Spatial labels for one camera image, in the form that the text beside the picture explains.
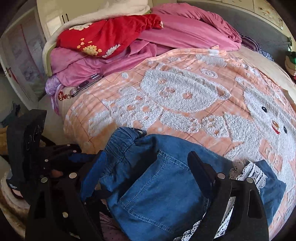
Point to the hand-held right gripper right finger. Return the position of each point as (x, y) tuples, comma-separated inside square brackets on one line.
[(203, 176)]

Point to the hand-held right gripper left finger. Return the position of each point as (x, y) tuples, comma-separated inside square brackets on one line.
[(92, 173)]

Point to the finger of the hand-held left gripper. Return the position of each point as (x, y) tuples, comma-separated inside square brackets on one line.
[(67, 148), (78, 158)]

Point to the blue denim pants lace trim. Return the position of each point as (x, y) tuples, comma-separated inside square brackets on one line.
[(157, 185)]

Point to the person's left hand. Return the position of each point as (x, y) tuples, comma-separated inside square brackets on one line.
[(55, 173)]

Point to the red bead phone charm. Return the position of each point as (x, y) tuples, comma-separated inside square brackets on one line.
[(63, 95)]

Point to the lilac bed sheet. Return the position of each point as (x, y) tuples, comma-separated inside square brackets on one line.
[(52, 87)]

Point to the smartphone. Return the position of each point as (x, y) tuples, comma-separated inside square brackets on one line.
[(86, 84)]

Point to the peach blanket white fluffy print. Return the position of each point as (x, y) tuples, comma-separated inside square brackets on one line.
[(185, 92)]

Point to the cream wardrobe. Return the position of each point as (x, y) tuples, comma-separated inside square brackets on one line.
[(25, 58)]

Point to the red floral cloth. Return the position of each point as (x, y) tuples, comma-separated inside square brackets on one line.
[(104, 34)]

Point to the blue patterned cloth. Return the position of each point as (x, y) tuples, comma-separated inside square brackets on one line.
[(266, 54)]

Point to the purple striped cloth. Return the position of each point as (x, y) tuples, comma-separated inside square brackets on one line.
[(251, 42)]

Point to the pile of folded clothes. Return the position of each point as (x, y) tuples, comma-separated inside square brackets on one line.
[(291, 62)]

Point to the pink duvet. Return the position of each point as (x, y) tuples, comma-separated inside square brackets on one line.
[(185, 30)]

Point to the white fleece blanket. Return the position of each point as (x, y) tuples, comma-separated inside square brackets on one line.
[(129, 7)]

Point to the grey quilted headboard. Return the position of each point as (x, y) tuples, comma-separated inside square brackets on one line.
[(254, 25)]

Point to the wall painting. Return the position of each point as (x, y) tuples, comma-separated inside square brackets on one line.
[(266, 11)]

